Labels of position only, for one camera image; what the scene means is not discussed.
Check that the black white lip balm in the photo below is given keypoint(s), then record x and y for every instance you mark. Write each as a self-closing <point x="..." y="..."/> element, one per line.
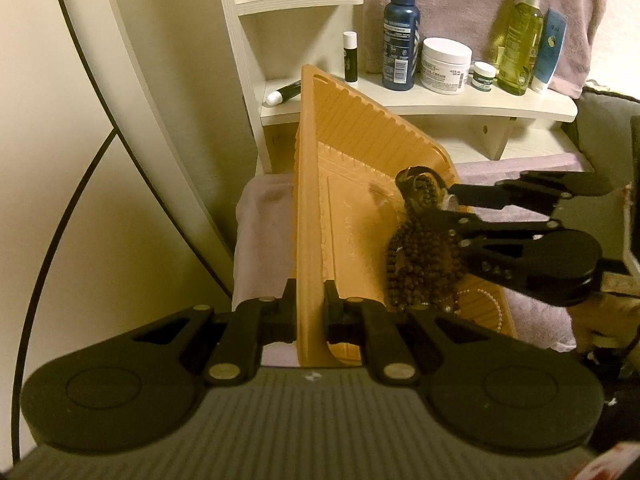
<point x="350" y="49"/>

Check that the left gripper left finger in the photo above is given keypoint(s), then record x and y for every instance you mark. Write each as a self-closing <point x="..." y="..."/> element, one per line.
<point x="241" y="335"/>

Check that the person right hand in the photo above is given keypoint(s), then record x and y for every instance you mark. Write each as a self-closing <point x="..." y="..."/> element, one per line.
<point x="611" y="316"/>

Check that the green olive spray bottle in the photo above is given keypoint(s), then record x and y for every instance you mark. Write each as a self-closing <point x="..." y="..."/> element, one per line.
<point x="520" y="47"/>

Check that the mauve towel on bed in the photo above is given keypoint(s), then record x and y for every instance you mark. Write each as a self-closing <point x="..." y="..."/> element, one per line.
<point x="413" y="238"/>

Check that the orange plastic tray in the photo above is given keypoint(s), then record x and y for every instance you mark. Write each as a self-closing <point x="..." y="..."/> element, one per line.
<point x="348" y="151"/>

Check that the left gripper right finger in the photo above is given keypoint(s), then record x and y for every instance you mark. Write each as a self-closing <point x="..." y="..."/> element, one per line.
<point x="367" y="324"/>

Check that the small green white jar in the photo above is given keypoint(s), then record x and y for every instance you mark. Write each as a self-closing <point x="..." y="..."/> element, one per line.
<point x="483" y="76"/>

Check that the mauve hanging towel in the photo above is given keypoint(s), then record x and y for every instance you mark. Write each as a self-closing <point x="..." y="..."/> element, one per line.
<point x="481" y="25"/>

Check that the cream corner shelf unit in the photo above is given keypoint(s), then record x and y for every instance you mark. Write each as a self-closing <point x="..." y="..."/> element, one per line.
<point x="272" y="40"/>

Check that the dark green pen tube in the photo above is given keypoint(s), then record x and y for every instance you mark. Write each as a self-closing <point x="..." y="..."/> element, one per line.
<point x="283" y="94"/>

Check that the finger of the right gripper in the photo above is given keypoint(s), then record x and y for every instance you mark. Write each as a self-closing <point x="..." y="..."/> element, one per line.
<point x="467" y="226"/>
<point x="534" y="190"/>

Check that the grey green pillow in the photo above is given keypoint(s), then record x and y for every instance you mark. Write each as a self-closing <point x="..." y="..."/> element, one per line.
<point x="601" y="131"/>

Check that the blue white tube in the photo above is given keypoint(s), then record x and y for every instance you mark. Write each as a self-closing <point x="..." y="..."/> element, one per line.
<point x="549" y="51"/>

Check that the black band watch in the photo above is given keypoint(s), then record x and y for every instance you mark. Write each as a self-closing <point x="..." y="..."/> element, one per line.
<point x="418" y="182"/>

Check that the blue spray bottle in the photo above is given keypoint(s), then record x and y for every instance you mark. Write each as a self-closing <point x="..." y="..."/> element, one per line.
<point x="401" y="41"/>

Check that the white cream jar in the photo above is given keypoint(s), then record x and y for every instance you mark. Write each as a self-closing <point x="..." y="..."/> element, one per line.
<point x="445" y="64"/>

